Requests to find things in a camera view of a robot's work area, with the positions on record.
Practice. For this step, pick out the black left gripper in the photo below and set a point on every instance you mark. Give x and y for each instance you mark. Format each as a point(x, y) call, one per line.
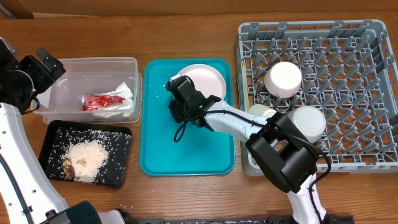
point(43, 77)

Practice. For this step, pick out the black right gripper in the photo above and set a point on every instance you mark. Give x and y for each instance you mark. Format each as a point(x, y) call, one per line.
point(173, 107)

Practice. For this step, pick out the large pink plate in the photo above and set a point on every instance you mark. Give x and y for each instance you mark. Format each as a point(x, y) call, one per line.
point(206, 79)

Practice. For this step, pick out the red snack wrapper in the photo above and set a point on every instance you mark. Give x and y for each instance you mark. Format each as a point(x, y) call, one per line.
point(99, 102)

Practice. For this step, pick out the white napkin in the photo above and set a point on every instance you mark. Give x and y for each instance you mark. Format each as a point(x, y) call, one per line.
point(125, 108)

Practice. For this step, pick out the pale green cup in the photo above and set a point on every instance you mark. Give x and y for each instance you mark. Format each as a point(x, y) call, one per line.
point(261, 110)

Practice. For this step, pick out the small grey bowl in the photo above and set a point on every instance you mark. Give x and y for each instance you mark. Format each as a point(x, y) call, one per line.
point(310, 121)

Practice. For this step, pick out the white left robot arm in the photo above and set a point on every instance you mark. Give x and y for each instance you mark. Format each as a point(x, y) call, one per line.
point(27, 192)

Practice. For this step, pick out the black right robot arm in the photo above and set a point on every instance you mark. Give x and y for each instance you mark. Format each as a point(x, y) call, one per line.
point(283, 153)

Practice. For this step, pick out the grey dishwasher rack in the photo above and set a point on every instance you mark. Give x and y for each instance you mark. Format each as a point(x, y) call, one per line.
point(349, 72)

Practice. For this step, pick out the clear plastic bin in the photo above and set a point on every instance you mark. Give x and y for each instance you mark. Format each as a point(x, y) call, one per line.
point(90, 76)

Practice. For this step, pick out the teal plastic tray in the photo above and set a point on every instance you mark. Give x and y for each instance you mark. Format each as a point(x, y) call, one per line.
point(200, 151)

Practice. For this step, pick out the wooden chopstick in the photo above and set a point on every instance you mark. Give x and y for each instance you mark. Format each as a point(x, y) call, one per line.
point(245, 85)

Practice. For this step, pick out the white rice pile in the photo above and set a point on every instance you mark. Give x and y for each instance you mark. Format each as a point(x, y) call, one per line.
point(87, 158)

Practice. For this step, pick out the black tray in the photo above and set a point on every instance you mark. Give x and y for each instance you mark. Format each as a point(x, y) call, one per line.
point(61, 135)

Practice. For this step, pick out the brown food scrap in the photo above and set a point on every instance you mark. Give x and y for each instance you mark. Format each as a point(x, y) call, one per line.
point(68, 169)

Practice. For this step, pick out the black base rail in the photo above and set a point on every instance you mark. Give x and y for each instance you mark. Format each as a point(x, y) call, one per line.
point(279, 219)

